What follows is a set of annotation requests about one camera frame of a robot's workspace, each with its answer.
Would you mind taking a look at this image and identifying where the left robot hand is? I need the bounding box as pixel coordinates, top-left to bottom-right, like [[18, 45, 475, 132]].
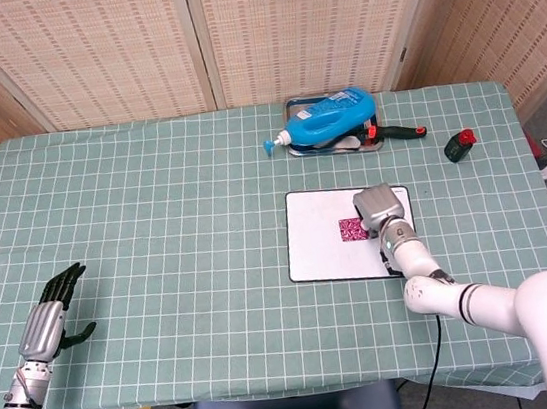
[[7, 260, 102, 368]]

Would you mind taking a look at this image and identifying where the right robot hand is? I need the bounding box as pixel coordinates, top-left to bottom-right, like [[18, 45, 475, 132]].
[[349, 180, 409, 242]]

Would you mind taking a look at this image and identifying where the pink patterned square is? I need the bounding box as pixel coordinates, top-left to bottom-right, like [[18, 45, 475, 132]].
[[337, 214, 374, 245]]

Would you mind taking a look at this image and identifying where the white board with black edge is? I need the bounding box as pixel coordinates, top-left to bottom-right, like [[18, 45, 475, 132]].
[[277, 176, 422, 295]]

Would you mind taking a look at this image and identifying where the small black and red device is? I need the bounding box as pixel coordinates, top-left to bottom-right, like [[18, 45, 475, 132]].
[[440, 126, 481, 164]]

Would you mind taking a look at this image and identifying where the blue pump bottle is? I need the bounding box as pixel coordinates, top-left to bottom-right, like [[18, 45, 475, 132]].
[[257, 83, 381, 159]]

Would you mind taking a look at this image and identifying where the metal tray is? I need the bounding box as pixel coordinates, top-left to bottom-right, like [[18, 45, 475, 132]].
[[280, 86, 390, 165]]

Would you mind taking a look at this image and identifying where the green checked tablecloth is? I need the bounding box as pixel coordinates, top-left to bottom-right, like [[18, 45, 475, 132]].
[[0, 66, 547, 409]]

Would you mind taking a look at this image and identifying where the black orange handled scraper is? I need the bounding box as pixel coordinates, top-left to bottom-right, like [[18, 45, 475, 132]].
[[338, 119, 431, 153]]

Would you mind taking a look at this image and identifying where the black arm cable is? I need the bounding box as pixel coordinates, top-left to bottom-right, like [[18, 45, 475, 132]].
[[402, 314, 454, 409]]

